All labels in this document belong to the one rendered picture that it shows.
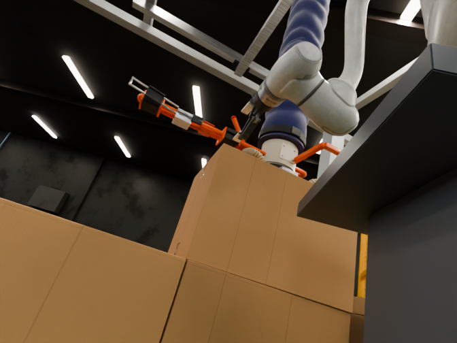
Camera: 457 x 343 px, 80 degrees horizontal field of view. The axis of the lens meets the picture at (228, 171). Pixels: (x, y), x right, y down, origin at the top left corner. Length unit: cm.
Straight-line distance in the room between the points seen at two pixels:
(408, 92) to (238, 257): 66
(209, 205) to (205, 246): 12
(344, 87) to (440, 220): 48
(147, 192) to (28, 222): 929
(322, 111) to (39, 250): 79
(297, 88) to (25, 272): 80
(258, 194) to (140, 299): 47
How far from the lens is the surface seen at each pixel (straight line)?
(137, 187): 1023
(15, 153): 1288
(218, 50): 359
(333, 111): 80
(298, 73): 77
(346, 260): 110
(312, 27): 174
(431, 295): 47
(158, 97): 111
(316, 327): 102
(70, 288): 79
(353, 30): 97
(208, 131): 115
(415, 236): 51
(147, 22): 395
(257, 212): 91
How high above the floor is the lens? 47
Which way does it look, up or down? 25 degrees up
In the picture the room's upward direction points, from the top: 17 degrees clockwise
